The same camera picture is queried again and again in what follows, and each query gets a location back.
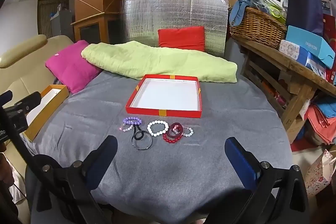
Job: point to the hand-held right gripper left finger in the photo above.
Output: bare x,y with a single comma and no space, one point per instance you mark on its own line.
105,151

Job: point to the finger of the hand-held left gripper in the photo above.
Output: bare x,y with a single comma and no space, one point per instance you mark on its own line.
27,102
6,96

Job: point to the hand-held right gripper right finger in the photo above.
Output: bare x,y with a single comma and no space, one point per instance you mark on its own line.
239,158

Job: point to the clear grey bangle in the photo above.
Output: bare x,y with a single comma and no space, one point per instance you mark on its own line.
143,149

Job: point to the dark maroon bangle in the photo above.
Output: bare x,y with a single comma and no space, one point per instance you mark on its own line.
170,127

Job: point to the red shallow cardboard box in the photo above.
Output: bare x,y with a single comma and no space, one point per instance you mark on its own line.
164,98

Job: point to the beige sofa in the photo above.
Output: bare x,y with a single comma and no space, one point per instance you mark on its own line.
23,66

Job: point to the magenta pillow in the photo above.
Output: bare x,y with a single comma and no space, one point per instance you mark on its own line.
71,66

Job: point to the floral paper gift bag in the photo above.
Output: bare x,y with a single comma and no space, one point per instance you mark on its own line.
319,174

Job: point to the stack of folded cloths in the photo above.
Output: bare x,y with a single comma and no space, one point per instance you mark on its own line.
321,116

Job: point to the wooden bench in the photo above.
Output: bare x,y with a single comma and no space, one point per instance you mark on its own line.
288,66

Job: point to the light green blanket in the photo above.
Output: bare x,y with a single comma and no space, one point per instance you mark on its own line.
157,61

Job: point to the light blue cardboard box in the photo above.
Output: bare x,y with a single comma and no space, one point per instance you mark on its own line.
307,44

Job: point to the wicker basket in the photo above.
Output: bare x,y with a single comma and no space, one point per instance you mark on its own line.
256,26

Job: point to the small red pillow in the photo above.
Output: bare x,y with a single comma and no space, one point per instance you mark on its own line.
181,37

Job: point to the blue cloth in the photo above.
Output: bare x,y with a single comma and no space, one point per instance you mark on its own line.
237,10

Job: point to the silver foil insulation mat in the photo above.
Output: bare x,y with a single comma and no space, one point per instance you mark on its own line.
168,11

